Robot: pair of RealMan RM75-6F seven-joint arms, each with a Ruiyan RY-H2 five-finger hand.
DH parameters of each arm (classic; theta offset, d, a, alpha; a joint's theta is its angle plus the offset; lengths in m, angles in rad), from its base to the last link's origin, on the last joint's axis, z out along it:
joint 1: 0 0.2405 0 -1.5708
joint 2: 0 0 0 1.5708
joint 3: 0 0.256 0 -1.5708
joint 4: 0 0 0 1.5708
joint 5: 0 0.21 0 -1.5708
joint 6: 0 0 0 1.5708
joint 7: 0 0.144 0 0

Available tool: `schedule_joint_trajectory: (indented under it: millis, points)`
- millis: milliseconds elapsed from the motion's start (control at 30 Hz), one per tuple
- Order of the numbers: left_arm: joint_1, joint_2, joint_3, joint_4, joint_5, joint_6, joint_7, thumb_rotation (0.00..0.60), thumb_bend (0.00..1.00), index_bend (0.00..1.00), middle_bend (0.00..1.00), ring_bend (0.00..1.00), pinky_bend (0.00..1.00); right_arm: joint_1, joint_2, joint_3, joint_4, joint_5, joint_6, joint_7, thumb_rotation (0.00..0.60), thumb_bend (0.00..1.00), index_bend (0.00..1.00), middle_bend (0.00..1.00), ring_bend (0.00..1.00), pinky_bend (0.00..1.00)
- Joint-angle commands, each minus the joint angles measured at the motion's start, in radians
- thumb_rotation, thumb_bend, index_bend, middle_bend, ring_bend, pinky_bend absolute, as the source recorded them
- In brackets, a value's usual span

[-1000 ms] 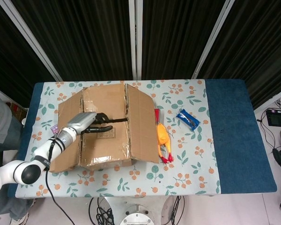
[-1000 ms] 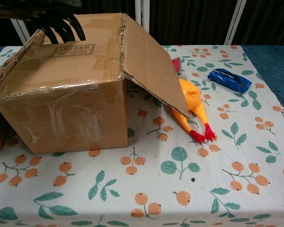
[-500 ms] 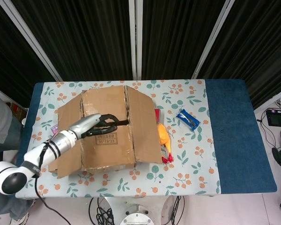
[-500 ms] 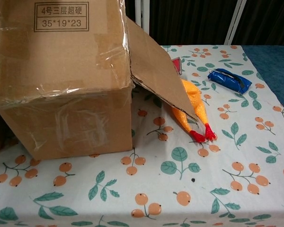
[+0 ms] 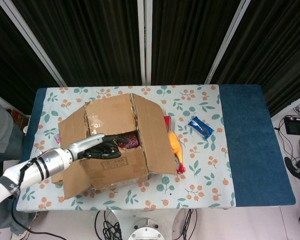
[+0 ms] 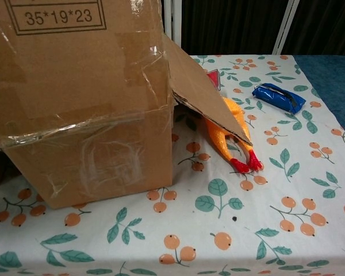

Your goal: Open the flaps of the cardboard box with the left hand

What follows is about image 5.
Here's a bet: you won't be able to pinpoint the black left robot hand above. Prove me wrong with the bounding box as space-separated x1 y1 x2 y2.
65 133 127 161

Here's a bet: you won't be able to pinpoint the large brown cardboard box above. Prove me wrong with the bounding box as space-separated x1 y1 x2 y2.
57 92 178 201

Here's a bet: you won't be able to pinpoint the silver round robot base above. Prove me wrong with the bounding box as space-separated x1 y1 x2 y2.
127 216 166 240

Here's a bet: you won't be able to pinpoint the pink glitter packet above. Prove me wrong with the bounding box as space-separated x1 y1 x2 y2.
118 134 140 150

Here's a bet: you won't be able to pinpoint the red flat clear-cased packet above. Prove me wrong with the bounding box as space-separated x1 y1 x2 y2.
163 115 175 134

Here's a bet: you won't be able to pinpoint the yellow rubber chicken toy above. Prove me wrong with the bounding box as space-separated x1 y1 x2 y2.
167 131 187 175

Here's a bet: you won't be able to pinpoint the person in grey shirt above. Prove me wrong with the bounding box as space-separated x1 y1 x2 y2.
0 89 39 240

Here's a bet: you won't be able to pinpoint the blue snack packet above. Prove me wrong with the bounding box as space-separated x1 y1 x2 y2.
187 115 214 140

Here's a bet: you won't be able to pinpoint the white orange-fruit print tablecloth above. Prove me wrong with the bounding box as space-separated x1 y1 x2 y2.
16 84 236 212

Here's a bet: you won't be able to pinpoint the teal blue table cover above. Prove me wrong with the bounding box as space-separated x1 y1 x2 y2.
19 84 297 209

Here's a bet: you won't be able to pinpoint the black screen device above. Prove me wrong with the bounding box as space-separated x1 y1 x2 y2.
283 115 300 136

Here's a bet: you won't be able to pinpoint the black coiled floor cables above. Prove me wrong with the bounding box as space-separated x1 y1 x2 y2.
94 209 131 240

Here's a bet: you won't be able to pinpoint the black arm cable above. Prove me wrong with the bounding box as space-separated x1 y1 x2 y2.
10 159 56 240

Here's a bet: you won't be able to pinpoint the black floor cable bundle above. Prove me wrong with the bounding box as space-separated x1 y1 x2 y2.
174 207 199 240

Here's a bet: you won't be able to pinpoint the white screen frame post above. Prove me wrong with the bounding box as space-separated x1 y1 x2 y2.
204 0 253 85
269 89 300 119
0 0 67 88
136 0 154 86

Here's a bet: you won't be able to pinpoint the black handle controller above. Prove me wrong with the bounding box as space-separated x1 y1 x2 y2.
284 156 300 187

